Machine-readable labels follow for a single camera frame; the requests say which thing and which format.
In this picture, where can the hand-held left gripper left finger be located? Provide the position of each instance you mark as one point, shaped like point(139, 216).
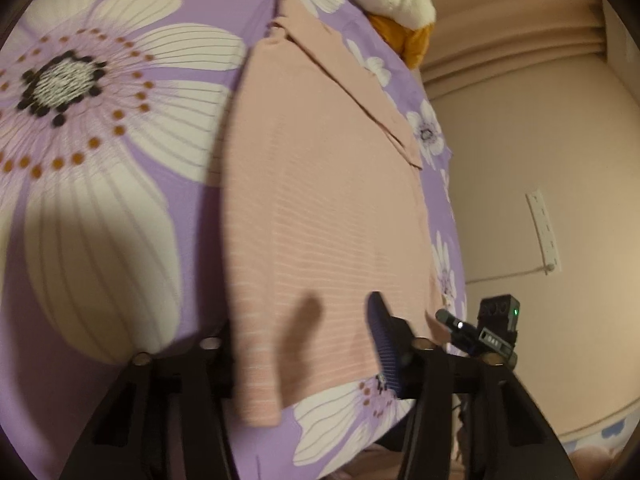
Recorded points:
point(207, 365)

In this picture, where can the pink striped shirt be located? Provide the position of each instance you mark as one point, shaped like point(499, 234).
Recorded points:
point(320, 200)

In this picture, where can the beige curtain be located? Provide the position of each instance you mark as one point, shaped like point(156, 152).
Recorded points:
point(505, 20)

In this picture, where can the white power strip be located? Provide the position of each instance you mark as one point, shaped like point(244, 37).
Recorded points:
point(544, 232)

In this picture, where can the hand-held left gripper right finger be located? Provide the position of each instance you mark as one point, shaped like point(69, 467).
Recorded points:
point(382, 345)

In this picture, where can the pale printed cloth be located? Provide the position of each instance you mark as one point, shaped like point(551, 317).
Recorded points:
point(597, 442)

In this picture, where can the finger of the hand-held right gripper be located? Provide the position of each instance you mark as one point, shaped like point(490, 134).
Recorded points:
point(457, 327)

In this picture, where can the purple floral bedsheet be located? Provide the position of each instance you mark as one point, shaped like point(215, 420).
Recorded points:
point(100, 240)

